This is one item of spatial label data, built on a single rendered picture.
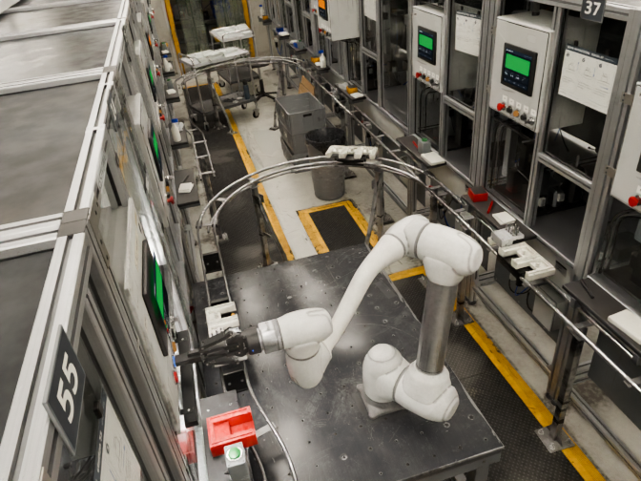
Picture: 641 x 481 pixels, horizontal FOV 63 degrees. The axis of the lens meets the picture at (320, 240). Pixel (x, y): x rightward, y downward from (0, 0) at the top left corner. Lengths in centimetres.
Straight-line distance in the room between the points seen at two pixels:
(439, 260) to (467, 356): 175
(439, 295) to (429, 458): 65
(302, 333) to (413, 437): 86
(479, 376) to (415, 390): 134
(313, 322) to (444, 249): 51
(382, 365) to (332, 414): 33
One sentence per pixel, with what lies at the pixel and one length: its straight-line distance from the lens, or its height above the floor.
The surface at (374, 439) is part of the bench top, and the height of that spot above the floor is 68.
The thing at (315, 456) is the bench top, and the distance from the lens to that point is 215.
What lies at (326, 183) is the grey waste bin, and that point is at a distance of 498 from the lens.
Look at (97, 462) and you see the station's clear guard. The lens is 82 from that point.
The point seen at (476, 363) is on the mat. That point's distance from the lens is 340.
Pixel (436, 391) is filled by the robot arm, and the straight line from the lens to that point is 201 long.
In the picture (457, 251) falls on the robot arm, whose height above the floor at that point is 148.
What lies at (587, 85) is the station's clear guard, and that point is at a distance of 249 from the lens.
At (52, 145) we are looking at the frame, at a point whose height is 201.
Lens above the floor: 245
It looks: 33 degrees down
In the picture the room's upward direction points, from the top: 6 degrees counter-clockwise
